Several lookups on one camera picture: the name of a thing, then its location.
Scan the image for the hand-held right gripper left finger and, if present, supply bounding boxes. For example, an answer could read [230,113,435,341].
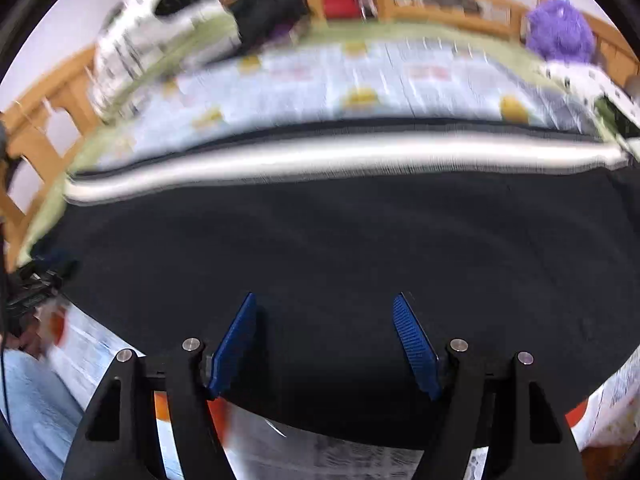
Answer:
[61,292,258,480]

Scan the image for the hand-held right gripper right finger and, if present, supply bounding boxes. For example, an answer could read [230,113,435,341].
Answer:
[392,292,587,480]

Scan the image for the black pants with white waistband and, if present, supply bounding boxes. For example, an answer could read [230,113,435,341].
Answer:
[30,122,640,453]

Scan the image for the fruit print lace tablecloth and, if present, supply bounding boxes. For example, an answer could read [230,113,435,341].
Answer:
[0,40,640,480]

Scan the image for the white spotted folded quilt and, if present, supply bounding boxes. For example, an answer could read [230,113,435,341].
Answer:
[90,0,241,116]

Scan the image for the white spotted pillow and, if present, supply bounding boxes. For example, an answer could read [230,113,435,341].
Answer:
[545,60,640,151]

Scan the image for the green bed sheet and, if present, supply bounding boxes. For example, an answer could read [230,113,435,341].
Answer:
[20,15,621,261]

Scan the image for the black jacket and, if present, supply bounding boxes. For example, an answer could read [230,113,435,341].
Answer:
[230,0,313,53]

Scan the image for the grey patterned cloth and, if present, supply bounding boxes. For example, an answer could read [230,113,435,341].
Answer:
[392,0,506,18]

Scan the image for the purple plush toy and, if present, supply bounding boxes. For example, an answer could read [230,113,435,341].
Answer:
[522,0,598,66]

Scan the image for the red chair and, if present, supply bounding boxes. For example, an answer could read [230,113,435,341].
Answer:
[320,0,357,20]

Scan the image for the wooden bed frame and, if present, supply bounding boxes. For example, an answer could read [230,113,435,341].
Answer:
[0,0,640,271]

